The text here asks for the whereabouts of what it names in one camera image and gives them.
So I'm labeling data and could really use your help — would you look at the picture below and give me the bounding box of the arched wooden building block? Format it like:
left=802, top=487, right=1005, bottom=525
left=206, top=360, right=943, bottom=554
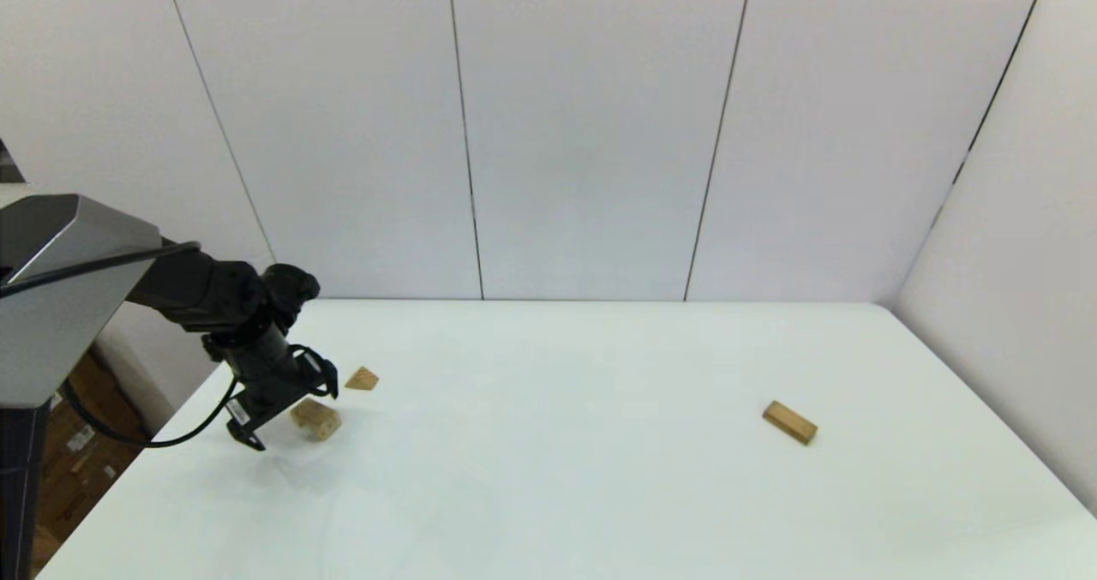
left=290, top=398, right=343, bottom=441

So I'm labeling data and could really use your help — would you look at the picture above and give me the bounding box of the rectangular wooden building block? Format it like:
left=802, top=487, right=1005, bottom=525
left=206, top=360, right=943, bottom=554
left=762, top=401, right=818, bottom=446

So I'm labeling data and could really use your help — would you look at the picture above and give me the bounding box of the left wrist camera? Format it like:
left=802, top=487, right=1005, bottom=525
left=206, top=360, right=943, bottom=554
left=296, top=346, right=340, bottom=399

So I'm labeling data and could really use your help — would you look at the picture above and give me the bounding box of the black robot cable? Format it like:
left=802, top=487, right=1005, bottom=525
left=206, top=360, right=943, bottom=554
left=0, top=242, right=241, bottom=450

